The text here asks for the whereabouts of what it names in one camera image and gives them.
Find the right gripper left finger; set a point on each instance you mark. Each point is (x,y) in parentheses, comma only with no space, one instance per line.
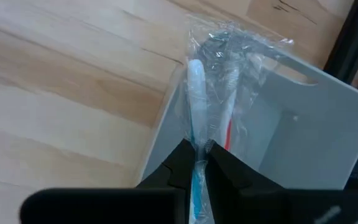
(104,208)

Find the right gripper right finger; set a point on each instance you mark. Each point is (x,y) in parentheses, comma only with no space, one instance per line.
(275,208)

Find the red toothbrush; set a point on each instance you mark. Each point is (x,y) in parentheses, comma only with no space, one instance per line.
(228,105)

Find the blue toothbrush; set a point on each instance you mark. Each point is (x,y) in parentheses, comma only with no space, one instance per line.
(197,99)

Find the light grey plastic bin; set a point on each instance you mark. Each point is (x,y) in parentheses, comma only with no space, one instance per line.
(306,140)

